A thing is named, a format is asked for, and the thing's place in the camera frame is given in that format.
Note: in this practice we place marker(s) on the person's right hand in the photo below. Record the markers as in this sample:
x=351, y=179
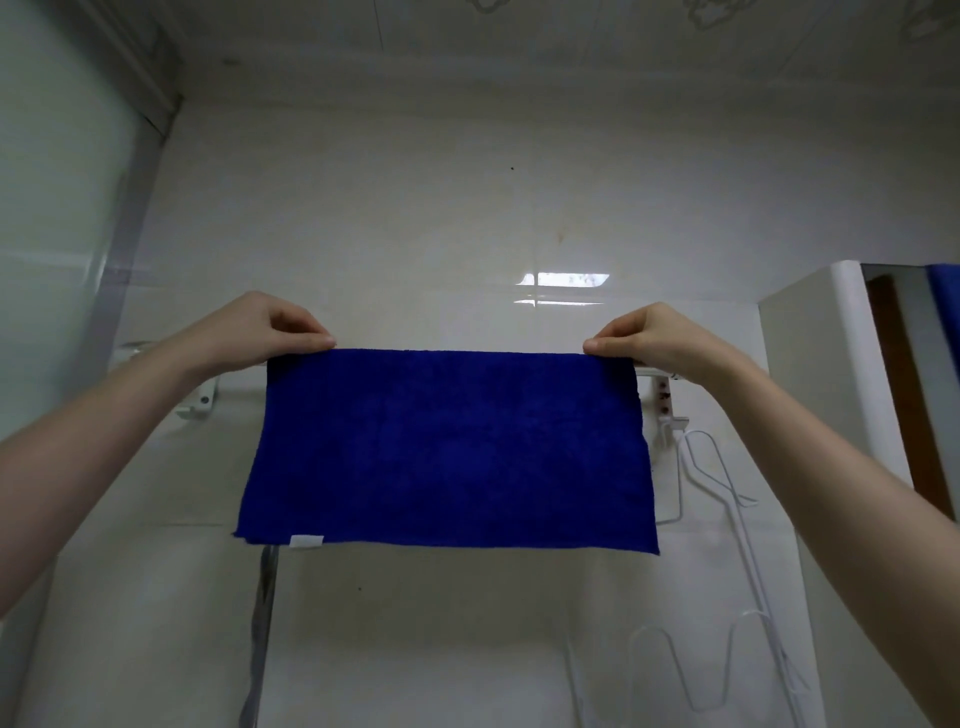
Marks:
x=660, y=341

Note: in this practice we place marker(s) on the person's left hand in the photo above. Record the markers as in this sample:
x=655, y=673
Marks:
x=262, y=330

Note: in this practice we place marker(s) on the small blue cleaning cloth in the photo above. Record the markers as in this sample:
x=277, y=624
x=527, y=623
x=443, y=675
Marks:
x=450, y=450

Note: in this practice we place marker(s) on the person's left forearm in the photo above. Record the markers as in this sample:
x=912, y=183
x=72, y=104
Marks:
x=90, y=465

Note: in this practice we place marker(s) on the person's right forearm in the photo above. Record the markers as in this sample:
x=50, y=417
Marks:
x=862, y=510

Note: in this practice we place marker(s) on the frosted glass partition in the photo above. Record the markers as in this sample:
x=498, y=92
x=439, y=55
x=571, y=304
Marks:
x=60, y=187

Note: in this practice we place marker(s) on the large blue towel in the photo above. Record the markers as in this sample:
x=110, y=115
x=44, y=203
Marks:
x=946, y=307

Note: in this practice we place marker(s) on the chrome wall towel rack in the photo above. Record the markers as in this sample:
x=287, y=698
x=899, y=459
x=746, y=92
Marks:
x=665, y=420

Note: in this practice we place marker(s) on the white wall hook bracket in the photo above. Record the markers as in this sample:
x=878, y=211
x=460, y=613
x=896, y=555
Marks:
x=201, y=397

